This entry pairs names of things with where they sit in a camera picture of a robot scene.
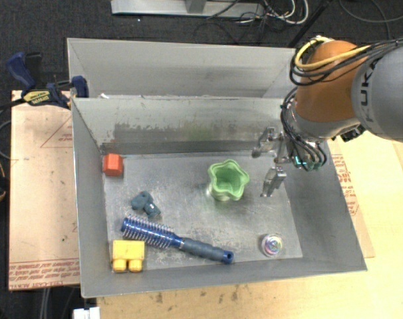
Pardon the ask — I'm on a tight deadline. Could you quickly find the blue hairbrush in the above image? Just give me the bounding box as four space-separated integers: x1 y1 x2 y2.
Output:
120 214 235 265

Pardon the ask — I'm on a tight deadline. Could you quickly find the shiny iridescent round top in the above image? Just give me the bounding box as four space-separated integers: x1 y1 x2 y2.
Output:
260 233 284 258

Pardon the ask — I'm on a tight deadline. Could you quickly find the green star-shaped cup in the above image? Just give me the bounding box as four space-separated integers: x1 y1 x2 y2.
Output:
207 159 251 203

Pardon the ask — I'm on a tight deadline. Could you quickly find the brown cardboard board red print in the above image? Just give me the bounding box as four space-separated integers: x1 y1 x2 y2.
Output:
8 90 376 292

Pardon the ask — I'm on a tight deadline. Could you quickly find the dark teal toy piece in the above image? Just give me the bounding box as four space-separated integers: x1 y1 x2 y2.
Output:
130 191 162 219

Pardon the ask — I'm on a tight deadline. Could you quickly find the yellow toy brick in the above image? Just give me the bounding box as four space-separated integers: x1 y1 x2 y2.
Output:
111 239 146 274

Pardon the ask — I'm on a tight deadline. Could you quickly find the orange-red block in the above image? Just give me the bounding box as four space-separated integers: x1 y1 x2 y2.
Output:
102 153 124 178

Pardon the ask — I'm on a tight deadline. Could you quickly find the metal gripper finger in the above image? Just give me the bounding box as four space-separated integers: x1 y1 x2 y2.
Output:
260 166 288 198
251 126 277 160

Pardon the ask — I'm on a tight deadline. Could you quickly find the black cylinder on white bracket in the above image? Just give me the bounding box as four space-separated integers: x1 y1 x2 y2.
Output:
340 124 367 143

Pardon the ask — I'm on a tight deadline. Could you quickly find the grey metal bin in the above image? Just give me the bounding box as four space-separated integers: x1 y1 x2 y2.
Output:
67 37 368 299

